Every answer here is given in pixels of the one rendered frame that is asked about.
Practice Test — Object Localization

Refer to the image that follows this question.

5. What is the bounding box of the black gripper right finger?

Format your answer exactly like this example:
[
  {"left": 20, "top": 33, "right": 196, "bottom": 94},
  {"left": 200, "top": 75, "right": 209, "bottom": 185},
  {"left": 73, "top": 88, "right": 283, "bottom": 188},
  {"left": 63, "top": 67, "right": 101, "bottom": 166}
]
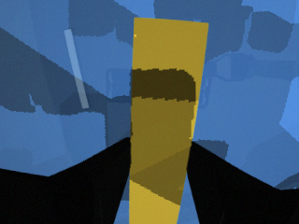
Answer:
[{"left": 187, "top": 142, "right": 299, "bottom": 224}]

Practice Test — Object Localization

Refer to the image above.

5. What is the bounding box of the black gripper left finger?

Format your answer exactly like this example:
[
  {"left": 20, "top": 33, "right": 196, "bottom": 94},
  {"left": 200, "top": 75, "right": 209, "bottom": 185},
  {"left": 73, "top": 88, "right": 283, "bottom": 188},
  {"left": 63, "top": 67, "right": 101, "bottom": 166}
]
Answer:
[{"left": 0, "top": 137, "right": 131, "bottom": 224}]

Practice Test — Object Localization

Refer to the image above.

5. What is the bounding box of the yellow bar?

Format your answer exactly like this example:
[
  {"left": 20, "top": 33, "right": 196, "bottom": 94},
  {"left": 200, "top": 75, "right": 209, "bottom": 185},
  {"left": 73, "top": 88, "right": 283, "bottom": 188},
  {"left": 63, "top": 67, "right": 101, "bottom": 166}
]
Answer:
[{"left": 128, "top": 18, "right": 209, "bottom": 224}]

